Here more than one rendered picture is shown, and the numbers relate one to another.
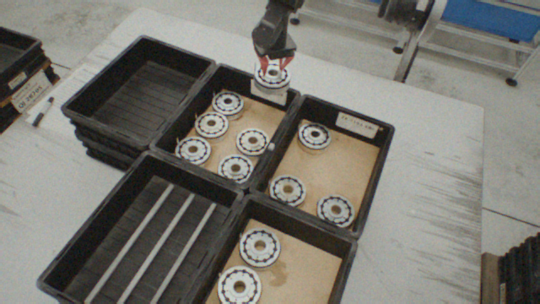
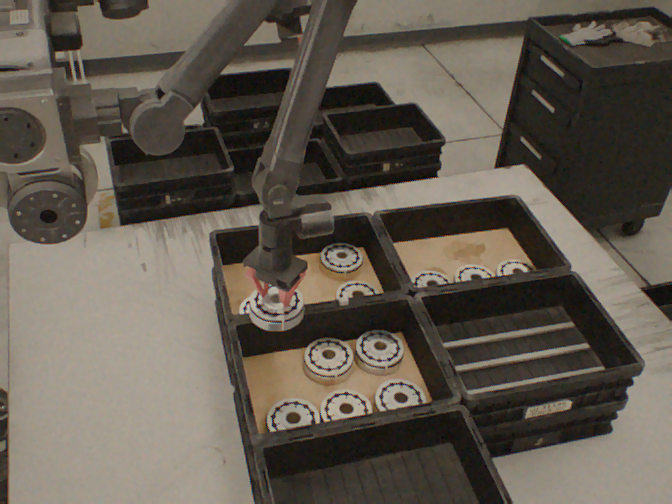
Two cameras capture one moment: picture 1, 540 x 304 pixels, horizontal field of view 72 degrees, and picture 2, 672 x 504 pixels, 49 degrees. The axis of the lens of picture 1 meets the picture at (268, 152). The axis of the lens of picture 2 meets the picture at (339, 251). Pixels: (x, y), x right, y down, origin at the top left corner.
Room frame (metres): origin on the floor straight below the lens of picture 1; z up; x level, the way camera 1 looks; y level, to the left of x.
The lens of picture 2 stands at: (1.30, 0.88, 2.02)
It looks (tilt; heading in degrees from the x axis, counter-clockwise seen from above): 40 degrees down; 233
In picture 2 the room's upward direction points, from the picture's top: 4 degrees clockwise
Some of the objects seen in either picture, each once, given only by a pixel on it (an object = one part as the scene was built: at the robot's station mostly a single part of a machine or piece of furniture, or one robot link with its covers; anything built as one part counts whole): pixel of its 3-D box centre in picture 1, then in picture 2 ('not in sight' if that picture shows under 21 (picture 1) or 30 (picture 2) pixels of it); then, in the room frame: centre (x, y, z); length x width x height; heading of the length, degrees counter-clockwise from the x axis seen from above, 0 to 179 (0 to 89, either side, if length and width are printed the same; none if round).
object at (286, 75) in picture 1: (272, 74); (276, 301); (0.79, 0.01, 1.04); 0.10 x 0.10 x 0.01
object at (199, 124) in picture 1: (211, 124); (346, 410); (0.73, 0.19, 0.86); 0.10 x 0.10 x 0.01
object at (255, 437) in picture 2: (230, 120); (340, 363); (0.71, 0.12, 0.92); 0.40 x 0.30 x 0.02; 161
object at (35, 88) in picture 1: (34, 94); not in sight; (1.17, 1.15, 0.41); 0.31 x 0.02 x 0.16; 164
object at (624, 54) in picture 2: not in sight; (593, 135); (-1.17, -0.69, 0.45); 0.60 x 0.45 x 0.90; 165
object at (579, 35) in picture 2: not in sight; (587, 33); (-1.08, -0.79, 0.88); 0.25 x 0.19 x 0.03; 165
